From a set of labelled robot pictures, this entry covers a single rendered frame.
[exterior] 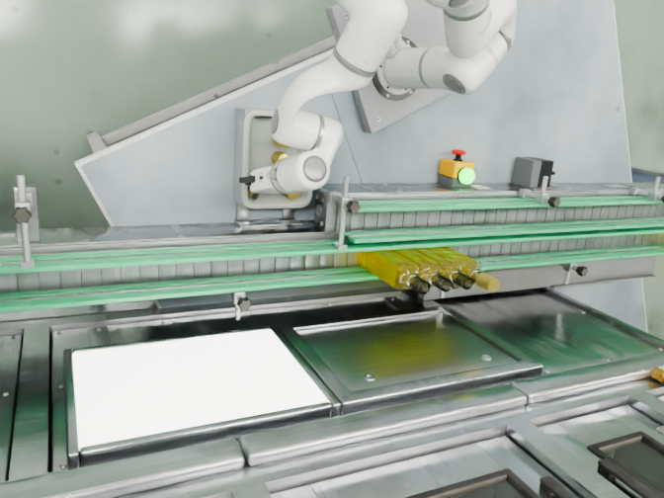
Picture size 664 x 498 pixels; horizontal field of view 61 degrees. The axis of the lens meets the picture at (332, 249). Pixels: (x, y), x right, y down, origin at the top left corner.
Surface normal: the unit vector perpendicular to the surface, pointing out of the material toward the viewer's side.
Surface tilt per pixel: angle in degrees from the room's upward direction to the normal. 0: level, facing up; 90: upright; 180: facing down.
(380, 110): 4
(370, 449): 90
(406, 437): 90
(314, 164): 17
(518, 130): 0
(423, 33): 4
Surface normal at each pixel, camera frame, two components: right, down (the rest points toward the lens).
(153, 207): 0.42, 0.29
